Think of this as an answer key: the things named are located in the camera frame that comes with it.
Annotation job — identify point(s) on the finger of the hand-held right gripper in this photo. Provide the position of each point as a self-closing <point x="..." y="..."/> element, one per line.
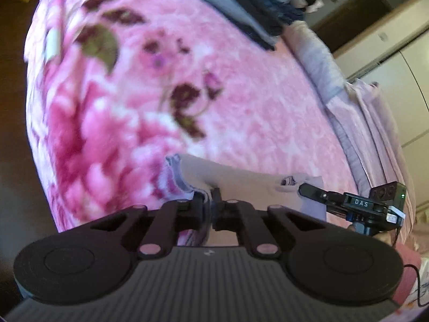
<point x="313" y="193"/>

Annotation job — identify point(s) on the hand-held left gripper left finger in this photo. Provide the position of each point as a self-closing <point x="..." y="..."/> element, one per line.
<point x="197" y="205"/>

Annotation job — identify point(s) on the grey sleeveless shirt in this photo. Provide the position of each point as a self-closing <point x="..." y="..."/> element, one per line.
<point x="234" y="176"/>

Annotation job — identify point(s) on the grey striped duvet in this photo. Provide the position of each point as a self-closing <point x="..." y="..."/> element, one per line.
<point x="318" y="60"/>

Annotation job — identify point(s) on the pink floral blanket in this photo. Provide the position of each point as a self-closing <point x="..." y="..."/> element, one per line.
<point x="201" y="90"/>

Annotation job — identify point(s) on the brown wooden door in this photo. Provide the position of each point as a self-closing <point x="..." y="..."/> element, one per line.
<point x="362" y="16"/>

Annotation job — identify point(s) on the stack of folded clothes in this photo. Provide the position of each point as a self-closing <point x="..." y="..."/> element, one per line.
<point x="254" y="3"/>

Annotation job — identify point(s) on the stack of pink pillows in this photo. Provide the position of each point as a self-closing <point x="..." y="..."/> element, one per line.
<point x="372" y="124"/>

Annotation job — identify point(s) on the white wardrobe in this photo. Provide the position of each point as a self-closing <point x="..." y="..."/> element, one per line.
<point x="409" y="90"/>

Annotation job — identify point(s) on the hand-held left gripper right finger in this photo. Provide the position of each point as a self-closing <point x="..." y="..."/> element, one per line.
<point x="219" y="205"/>

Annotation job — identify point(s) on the small white object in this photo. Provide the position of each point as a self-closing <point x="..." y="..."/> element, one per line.
<point x="52" y="44"/>

